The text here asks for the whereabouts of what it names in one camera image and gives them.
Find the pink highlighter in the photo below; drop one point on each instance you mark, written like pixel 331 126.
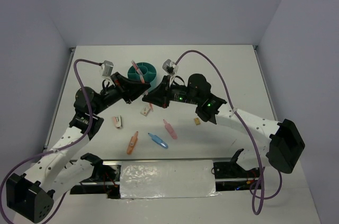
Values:
pixel 170 129

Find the silver foil sheet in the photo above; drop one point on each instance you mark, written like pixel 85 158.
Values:
pixel 167 179

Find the orange highlighter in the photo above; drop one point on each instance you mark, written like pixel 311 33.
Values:
pixel 132 143

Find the small brown eraser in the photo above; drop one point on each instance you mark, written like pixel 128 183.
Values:
pixel 197 121

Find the blue highlighter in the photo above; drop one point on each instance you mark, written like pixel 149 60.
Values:
pixel 158 140

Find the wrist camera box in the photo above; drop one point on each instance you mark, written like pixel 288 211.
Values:
pixel 171 69
pixel 107 69

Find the teal round desk organizer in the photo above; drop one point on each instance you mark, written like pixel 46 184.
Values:
pixel 149 73

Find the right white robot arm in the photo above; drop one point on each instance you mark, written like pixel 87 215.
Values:
pixel 278 144

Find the orange slim pen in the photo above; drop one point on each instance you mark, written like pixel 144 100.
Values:
pixel 143 81

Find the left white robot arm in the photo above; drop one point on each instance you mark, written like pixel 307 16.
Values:
pixel 32 194

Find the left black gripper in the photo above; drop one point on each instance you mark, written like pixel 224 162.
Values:
pixel 130 89

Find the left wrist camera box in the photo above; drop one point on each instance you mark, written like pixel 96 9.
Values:
pixel 107 69

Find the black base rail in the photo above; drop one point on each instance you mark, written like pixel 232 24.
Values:
pixel 228 177

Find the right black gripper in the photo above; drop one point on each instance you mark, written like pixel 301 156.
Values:
pixel 160 96

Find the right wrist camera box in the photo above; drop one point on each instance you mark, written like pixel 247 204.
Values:
pixel 171 69

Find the red slim pen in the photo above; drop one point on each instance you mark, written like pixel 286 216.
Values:
pixel 134 64

